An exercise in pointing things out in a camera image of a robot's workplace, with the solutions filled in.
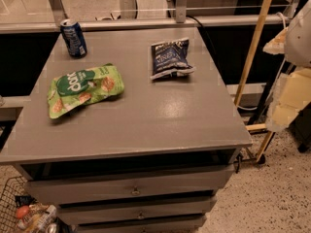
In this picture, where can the blue pepsi can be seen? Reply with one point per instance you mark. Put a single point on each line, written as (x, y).
(73, 36)

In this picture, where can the grey metal railing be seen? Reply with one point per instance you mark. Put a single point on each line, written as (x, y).
(45, 15)

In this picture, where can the snack items in basket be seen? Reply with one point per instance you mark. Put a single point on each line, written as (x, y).
(35, 217)

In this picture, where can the middle drawer knob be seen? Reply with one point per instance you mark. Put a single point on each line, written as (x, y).
(141, 216)

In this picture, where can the grey drawer cabinet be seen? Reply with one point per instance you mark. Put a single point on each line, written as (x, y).
(174, 138)

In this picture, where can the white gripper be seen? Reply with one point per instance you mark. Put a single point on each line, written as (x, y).
(299, 41)

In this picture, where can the dark blue snack bag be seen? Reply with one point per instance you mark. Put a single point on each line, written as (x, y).
(170, 59)

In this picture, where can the wire basket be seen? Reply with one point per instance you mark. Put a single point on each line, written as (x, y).
(13, 187)

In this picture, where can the top drawer knob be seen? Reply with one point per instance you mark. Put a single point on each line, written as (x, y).
(135, 191)

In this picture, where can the green chips bag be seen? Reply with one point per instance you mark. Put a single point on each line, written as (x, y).
(83, 87)

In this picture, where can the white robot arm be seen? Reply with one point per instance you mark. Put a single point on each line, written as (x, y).
(298, 39)

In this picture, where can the drawer knob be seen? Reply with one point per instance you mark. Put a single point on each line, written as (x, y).
(135, 191)
(141, 216)

